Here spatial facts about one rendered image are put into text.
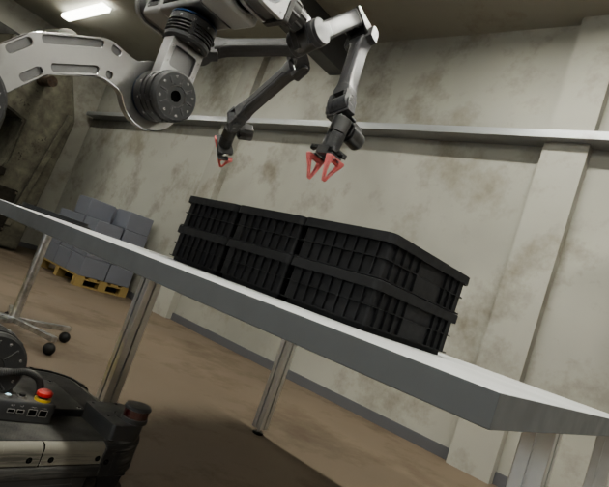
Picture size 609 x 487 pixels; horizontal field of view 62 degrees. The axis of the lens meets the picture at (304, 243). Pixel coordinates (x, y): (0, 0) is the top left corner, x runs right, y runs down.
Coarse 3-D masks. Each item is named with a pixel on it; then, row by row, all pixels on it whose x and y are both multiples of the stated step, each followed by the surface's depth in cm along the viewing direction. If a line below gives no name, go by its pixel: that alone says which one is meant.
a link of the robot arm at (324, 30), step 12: (348, 12) 166; (360, 12) 170; (312, 24) 140; (324, 24) 145; (336, 24) 157; (348, 24) 164; (360, 24) 170; (288, 36) 145; (312, 36) 141; (324, 36) 143; (348, 36) 176
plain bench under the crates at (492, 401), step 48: (96, 240) 111; (144, 288) 192; (192, 288) 87; (240, 288) 104; (288, 336) 71; (336, 336) 66; (432, 384) 57; (480, 384) 57; (528, 432) 101; (576, 432) 86; (528, 480) 98
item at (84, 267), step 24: (72, 216) 623; (96, 216) 614; (120, 216) 623; (120, 240) 607; (144, 240) 629; (48, 264) 643; (72, 264) 589; (96, 264) 588; (96, 288) 596; (120, 288) 616
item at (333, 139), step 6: (330, 132) 149; (336, 132) 148; (324, 138) 150; (330, 138) 148; (336, 138) 148; (342, 138) 149; (312, 144) 151; (318, 144) 150; (324, 144) 149; (330, 144) 148; (336, 144) 148; (330, 150) 147; (336, 150) 146; (342, 156) 148
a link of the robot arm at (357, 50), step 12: (360, 36) 172; (372, 36) 170; (348, 48) 176; (360, 48) 168; (348, 60) 165; (360, 60) 166; (348, 72) 160; (360, 72) 164; (348, 84) 155; (336, 96) 156; (348, 96) 152; (336, 108) 152
